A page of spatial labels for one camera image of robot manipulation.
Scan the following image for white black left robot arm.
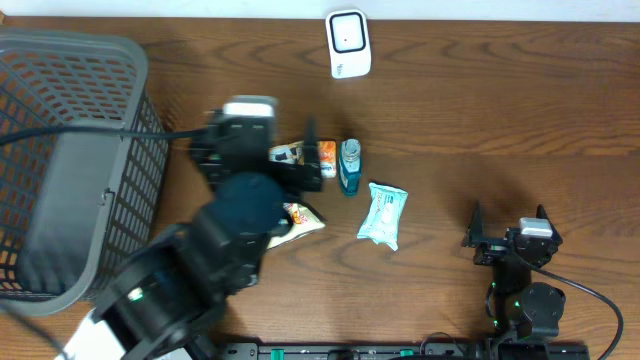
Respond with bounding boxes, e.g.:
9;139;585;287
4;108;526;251
56;110;323;359

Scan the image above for white barcode scanner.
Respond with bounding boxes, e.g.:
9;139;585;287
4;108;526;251
325;9;372;79

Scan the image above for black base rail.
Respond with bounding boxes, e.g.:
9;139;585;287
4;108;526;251
214;339;590;360

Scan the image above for dark grey plastic basket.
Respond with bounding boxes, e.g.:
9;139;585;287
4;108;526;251
1;27;169;316

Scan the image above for yellow snack bag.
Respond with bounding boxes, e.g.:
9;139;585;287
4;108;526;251
268;141;326;249

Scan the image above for blue mouthwash bottle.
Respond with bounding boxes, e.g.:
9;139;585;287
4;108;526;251
338;138;362;196

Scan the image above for teal wet wipes pack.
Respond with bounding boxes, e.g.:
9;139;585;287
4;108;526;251
356;182;408;251

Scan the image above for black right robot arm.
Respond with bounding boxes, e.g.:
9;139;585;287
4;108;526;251
462;205;566;353

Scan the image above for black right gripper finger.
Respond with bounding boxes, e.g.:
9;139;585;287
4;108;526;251
536;204;558;235
461;201;484;248

